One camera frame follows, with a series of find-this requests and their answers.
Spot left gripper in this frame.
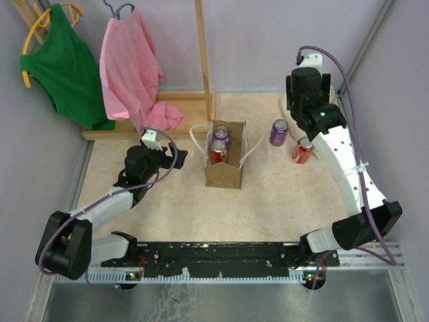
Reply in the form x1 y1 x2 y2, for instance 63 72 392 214
141 139 188 182

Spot purple soda can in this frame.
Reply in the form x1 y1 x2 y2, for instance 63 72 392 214
269 119 289 146
212 125 231 149

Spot red cola can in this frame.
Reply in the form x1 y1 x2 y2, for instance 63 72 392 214
292 137 314 164

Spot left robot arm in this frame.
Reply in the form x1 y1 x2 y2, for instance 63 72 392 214
35 143 188 280

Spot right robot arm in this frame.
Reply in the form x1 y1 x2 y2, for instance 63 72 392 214
286 67 402 266

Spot brown canvas bag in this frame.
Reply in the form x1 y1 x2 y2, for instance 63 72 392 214
189 120 265 189

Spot wooden clothes rack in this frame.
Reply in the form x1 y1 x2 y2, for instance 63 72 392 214
12 1 216 141

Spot beige folded cloth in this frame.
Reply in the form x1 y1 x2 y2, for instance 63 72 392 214
278 86 338 141

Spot middle red soda can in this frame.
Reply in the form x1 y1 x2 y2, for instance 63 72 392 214
208 140 228 164

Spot pink t-shirt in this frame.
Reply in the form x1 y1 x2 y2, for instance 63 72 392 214
99 9 184 131

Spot green tank top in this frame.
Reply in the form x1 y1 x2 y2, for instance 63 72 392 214
20 3 115 131

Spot grey hanger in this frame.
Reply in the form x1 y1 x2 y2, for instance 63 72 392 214
103 0 135 20

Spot yellow hanger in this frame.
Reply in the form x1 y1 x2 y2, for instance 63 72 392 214
20 2 84 89

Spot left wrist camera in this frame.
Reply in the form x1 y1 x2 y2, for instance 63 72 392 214
141 129 162 151

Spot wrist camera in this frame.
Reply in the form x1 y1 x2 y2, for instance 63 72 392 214
141 129 162 151
297 52 322 74

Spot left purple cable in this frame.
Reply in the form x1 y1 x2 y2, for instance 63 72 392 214
38 126 178 295

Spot purple cable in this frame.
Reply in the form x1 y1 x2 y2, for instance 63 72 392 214
296 46 398 292
38 126 178 295

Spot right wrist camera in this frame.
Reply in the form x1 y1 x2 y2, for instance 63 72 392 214
297 52 322 74

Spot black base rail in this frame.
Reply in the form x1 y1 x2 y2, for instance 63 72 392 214
101 241 340 286

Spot aluminium frame profile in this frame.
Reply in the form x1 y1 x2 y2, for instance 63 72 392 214
85 243 403 286

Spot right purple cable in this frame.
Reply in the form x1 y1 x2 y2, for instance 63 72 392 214
296 46 398 292

